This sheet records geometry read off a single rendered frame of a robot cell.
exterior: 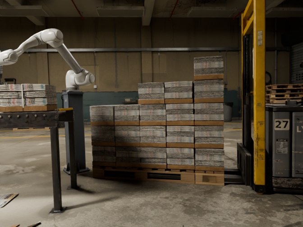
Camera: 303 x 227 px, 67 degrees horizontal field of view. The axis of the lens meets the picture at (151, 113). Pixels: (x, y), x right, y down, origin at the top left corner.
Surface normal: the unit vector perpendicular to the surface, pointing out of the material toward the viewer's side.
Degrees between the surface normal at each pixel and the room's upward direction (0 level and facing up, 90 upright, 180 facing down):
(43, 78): 90
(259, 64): 90
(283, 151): 90
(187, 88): 90
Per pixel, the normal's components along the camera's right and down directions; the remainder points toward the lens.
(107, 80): 0.08, 0.05
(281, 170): -0.23, 0.06
